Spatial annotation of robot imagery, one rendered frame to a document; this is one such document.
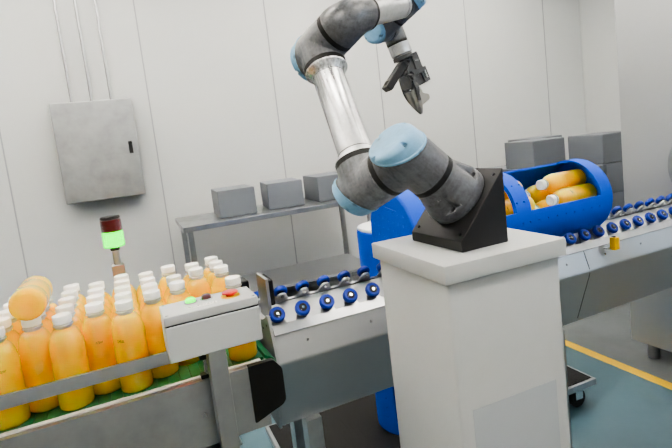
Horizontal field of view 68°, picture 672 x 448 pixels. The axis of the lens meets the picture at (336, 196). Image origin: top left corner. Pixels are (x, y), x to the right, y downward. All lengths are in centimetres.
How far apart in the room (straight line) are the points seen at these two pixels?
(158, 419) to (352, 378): 57
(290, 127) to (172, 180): 122
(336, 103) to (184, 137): 357
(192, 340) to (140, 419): 25
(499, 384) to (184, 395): 71
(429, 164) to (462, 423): 54
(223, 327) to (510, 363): 62
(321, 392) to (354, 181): 68
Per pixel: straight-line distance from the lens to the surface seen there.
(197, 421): 133
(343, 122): 123
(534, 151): 492
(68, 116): 453
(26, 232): 482
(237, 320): 114
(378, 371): 162
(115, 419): 130
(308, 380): 150
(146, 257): 479
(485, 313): 111
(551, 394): 130
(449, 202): 113
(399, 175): 108
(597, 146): 497
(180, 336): 112
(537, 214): 183
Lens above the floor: 142
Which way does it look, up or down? 7 degrees down
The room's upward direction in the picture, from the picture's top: 7 degrees counter-clockwise
